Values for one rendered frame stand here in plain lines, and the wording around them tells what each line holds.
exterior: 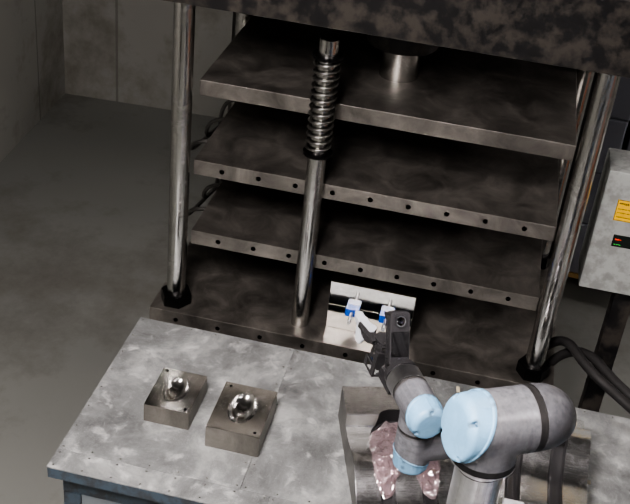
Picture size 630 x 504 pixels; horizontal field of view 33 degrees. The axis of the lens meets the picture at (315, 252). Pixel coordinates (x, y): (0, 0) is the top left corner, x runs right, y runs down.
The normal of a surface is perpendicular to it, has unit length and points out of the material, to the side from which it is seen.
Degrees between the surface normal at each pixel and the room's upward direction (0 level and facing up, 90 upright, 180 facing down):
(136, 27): 90
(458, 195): 0
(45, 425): 0
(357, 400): 0
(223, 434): 90
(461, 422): 83
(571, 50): 90
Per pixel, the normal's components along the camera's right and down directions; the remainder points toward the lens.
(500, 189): 0.10, -0.84
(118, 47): -0.16, 0.51
